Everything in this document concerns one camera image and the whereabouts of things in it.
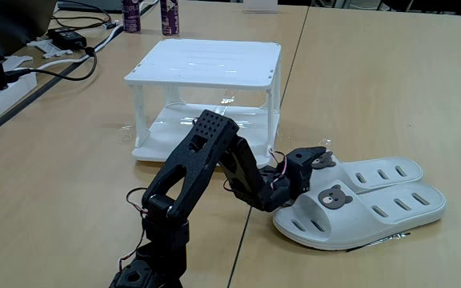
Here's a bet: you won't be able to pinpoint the white bear slipper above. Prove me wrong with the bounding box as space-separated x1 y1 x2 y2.
272 182 447 252
309 150 424 199

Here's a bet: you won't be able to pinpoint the white two-tier box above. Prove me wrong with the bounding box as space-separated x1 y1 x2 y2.
124 38 283 169

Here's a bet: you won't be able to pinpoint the silver foil scrap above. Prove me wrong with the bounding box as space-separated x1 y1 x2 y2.
344 230 411 252

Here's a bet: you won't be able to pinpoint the white card stand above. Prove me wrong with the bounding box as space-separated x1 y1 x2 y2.
242 0 279 14

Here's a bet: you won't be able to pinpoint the purple drink can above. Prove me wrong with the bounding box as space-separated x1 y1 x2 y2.
121 0 142 34
159 0 180 37

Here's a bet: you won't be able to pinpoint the black flat device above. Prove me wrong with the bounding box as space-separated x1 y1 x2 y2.
57 0 124 14

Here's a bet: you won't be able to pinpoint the black power adapter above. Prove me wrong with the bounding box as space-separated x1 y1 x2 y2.
47 26 88 50

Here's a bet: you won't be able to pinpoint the white plastic parts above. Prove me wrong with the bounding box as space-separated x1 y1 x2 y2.
26 38 74 60

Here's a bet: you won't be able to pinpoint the white flat paper piece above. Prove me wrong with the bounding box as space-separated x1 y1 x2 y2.
2 54 34 73

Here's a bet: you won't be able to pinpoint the dark laptop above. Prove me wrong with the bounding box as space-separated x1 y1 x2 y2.
0 0 58 59

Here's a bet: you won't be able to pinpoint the white cable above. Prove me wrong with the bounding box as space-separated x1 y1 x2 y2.
34 23 124 71

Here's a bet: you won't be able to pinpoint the black adapter cable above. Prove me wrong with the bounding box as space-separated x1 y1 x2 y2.
4 46 98 82

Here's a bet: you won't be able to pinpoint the black looped cable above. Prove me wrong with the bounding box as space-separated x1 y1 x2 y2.
52 0 114 31

